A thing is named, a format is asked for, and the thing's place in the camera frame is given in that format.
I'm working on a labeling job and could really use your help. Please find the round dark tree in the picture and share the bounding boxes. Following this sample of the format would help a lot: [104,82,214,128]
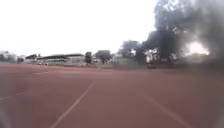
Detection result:
[95,49,113,64]

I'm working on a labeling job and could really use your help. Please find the broad dark tree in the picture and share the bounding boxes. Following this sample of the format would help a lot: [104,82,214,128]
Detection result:
[118,39,148,66]

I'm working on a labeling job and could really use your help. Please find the small dark tree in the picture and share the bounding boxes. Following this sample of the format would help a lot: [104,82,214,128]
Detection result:
[84,51,93,65]

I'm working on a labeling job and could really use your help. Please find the red running track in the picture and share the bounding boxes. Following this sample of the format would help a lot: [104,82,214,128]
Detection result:
[0,63,224,128]

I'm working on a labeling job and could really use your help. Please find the long low building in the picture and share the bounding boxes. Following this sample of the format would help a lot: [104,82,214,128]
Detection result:
[34,53,87,67]

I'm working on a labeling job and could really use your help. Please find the white painted lane lines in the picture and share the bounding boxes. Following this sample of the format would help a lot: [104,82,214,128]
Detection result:
[0,71,194,128]

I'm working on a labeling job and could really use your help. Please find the large dark tree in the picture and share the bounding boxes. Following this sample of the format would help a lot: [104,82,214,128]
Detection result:
[143,0,224,65]

